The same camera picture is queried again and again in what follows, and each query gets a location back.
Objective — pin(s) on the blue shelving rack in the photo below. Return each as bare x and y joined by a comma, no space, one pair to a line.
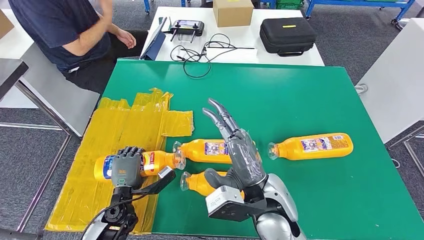
351,4

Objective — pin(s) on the black carrying case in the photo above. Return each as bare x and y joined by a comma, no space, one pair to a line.
286,34

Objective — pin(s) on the person's left hand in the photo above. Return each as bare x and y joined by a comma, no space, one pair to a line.
127,38

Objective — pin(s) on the yellow taped plastic sheet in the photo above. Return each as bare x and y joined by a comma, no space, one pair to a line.
82,198

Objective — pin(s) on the blue tablet folio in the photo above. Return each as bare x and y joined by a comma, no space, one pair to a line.
155,43

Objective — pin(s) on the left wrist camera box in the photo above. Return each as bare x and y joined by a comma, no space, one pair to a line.
165,173

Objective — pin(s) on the white table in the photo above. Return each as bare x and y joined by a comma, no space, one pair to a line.
251,33
397,82
49,86

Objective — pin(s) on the green plastic crate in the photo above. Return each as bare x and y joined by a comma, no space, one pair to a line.
290,4

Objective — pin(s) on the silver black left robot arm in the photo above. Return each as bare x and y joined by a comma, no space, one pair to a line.
116,215

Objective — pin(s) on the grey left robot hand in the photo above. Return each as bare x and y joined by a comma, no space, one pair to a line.
127,169

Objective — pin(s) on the person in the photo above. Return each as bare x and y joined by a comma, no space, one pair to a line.
49,26

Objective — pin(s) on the orange detergent bottle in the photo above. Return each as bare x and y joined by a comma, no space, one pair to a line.
197,184
165,159
195,150
291,150

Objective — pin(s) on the black remote controller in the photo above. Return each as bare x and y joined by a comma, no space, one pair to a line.
187,28

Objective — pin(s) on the green table mat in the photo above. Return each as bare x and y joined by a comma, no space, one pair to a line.
298,99

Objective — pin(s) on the blue cart frame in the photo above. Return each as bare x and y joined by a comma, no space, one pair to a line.
182,2
147,5

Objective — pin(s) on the dark grey table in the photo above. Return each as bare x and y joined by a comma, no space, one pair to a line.
10,73

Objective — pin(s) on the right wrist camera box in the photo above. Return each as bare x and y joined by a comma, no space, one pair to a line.
222,198

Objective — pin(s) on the small brown cardboard box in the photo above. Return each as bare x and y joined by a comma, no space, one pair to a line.
5,23

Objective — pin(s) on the person's left forearm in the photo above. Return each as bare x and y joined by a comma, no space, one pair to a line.
112,29

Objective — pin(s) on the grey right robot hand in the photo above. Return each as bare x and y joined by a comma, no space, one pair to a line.
243,159

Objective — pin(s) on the person's right forearm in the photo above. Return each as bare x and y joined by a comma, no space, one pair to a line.
89,36

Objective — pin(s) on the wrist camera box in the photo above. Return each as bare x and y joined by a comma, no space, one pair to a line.
222,198
165,173

